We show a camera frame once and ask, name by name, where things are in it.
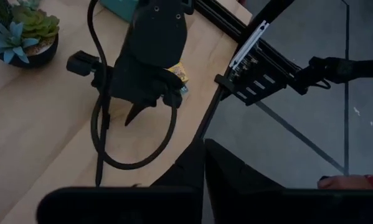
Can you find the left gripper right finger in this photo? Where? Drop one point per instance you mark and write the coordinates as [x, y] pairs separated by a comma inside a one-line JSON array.
[[267, 208]]

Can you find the person's hand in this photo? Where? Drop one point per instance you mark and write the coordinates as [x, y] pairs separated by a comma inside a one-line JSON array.
[[342, 183]]

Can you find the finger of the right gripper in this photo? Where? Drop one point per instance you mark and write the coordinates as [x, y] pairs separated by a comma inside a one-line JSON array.
[[133, 113]]

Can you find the yellow green crayon box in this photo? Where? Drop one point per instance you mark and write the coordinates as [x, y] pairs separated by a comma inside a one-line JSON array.
[[180, 73]]

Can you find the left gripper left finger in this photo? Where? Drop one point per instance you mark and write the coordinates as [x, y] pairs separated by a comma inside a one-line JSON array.
[[127, 205]]

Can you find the black table frame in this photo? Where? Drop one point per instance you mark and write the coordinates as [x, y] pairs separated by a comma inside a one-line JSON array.
[[219, 17]]

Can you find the potted succulent plant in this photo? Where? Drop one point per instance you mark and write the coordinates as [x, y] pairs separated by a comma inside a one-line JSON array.
[[18, 40]]

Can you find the teal plastic bin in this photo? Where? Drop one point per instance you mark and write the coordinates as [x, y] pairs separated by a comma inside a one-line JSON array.
[[120, 7]]

